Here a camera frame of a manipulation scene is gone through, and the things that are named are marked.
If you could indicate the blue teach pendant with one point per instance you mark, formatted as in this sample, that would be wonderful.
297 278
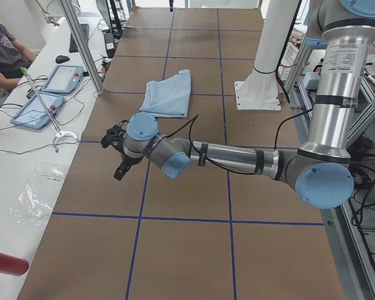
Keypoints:
32 115
63 80

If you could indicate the red bottle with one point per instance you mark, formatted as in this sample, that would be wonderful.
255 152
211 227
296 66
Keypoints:
12 265

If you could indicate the far blue teach pendant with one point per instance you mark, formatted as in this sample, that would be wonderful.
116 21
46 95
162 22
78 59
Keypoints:
63 80

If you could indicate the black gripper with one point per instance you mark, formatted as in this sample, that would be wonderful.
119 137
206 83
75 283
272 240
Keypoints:
129 159

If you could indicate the reacher grabber stick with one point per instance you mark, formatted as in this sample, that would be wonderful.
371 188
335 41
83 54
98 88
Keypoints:
60 133

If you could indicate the black computer mouse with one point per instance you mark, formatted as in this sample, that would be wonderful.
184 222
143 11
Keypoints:
62 59

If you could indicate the aluminium frame post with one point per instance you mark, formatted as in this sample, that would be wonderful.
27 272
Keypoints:
81 41

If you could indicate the seated person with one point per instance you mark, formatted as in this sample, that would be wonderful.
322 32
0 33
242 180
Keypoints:
13 56

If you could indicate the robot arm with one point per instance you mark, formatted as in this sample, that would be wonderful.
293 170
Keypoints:
218 47

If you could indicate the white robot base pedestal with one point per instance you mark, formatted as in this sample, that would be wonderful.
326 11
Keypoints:
259 91

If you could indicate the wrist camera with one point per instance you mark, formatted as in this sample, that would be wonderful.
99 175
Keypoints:
114 137

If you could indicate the near blue teach pendant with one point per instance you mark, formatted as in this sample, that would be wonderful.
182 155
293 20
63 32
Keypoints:
32 115

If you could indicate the clear plastic bag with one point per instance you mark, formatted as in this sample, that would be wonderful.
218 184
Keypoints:
35 203

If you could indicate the light blue striped shirt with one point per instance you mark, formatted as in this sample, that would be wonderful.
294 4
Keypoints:
168 98

